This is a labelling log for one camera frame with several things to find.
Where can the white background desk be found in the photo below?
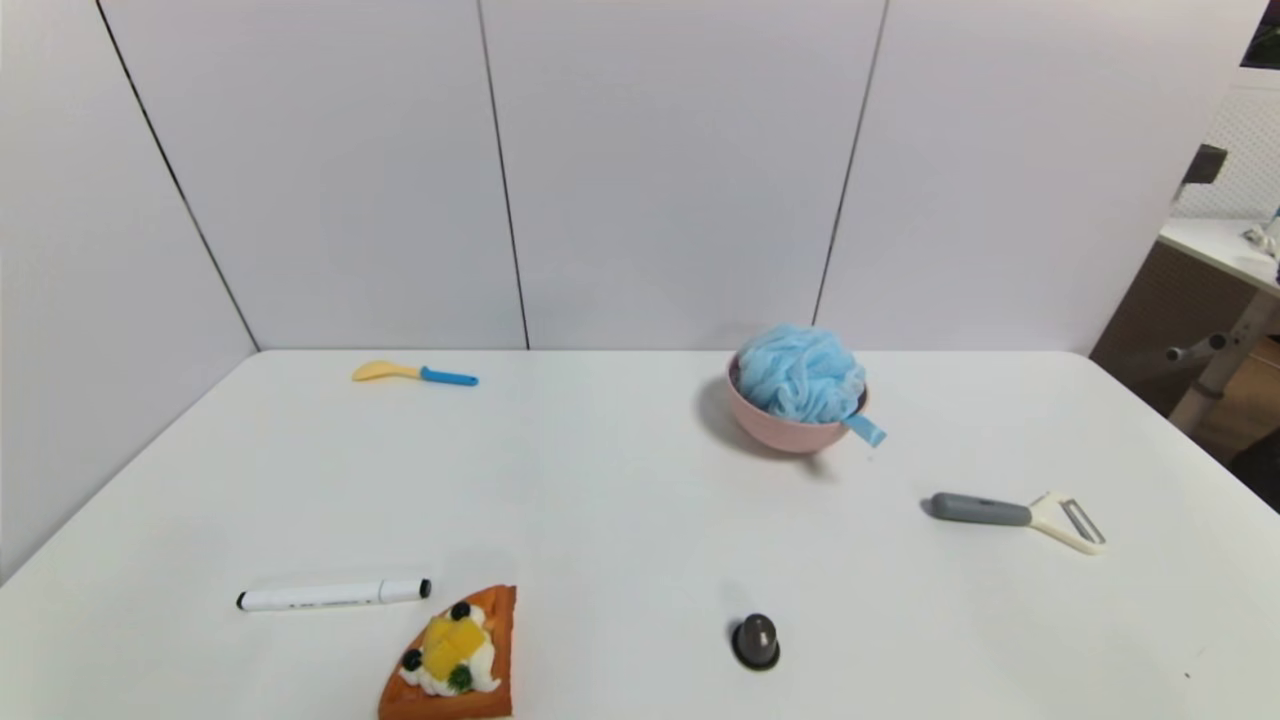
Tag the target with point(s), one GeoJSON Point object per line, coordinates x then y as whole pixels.
{"type": "Point", "coordinates": [1215, 290]}

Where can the blue mesh bath loofah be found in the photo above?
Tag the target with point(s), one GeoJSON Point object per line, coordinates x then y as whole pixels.
{"type": "Point", "coordinates": [805, 375]}

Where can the pink bowl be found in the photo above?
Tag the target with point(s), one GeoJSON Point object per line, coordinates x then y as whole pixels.
{"type": "Point", "coordinates": [790, 428]}

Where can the black box on stand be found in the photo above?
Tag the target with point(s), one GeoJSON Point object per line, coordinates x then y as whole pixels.
{"type": "Point", "coordinates": [1204, 162]}

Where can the white marker pen black caps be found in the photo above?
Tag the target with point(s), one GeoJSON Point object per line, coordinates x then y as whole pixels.
{"type": "Point", "coordinates": [320, 595]}

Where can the toy waffle slice with fruit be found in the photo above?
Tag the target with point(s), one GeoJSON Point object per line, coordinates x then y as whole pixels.
{"type": "Point", "coordinates": [452, 655]}

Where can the dark object behind wall panel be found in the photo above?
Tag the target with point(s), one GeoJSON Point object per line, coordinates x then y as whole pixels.
{"type": "Point", "coordinates": [1264, 42]}

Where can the small items on desk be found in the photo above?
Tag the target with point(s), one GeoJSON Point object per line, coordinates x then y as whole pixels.
{"type": "Point", "coordinates": [1262, 236]}

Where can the dark grey round knob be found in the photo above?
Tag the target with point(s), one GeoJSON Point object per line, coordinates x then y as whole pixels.
{"type": "Point", "coordinates": [756, 642]}

